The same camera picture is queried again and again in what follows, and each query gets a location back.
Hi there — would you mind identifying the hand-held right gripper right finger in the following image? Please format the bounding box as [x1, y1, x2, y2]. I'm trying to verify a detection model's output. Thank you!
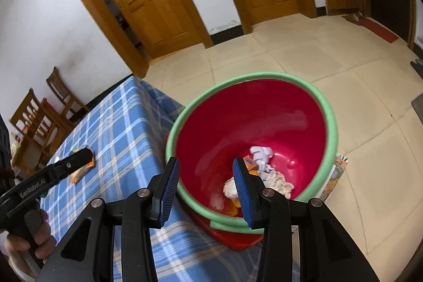
[232, 158, 380, 282]

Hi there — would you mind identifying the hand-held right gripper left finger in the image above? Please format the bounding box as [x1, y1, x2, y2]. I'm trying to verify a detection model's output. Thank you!
[35, 156, 181, 282]

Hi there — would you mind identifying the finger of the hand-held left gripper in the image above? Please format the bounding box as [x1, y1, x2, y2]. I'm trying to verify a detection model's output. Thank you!
[44, 147, 94, 187]

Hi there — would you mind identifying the red yellow snack packet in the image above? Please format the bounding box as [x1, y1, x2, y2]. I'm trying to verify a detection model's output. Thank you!
[71, 148, 96, 184]

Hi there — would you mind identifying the cream tissue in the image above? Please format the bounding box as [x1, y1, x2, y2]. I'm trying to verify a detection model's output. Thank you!
[223, 178, 242, 200]

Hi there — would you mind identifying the orange cardboard box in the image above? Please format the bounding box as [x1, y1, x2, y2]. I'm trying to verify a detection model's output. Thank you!
[243, 156, 260, 174]

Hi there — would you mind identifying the cream wrapper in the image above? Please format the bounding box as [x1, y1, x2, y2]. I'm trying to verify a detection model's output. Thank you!
[263, 170, 295, 200]

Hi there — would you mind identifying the red basin with green rim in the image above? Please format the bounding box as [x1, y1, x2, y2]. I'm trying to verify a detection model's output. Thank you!
[165, 71, 338, 228]
[178, 191, 265, 235]

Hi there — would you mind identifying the person's left hand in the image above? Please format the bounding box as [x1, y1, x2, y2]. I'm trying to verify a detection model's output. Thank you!
[7, 209, 58, 280]

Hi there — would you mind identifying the blue plaid tablecloth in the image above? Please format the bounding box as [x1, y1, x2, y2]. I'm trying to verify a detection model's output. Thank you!
[40, 75, 298, 282]

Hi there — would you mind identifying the tall wooden chair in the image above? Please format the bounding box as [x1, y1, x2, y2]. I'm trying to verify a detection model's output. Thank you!
[9, 88, 74, 168]

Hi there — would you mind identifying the colourful printed carton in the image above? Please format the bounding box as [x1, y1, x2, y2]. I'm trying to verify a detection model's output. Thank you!
[317, 154, 350, 201]

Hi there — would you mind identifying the red floor mat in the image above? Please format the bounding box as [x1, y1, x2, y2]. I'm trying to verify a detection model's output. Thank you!
[358, 18, 399, 44]

